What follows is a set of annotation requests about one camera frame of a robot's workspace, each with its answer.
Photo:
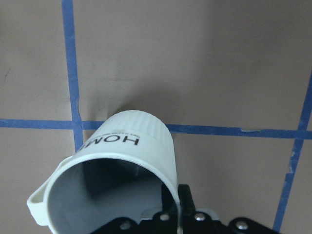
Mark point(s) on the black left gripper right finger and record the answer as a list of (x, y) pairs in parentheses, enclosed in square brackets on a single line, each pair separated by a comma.
[(200, 222)]

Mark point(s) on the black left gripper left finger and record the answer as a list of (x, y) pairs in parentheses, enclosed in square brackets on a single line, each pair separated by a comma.
[(163, 222)]

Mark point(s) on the white HOME mug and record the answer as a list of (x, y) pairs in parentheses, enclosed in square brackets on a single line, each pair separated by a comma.
[(119, 171)]

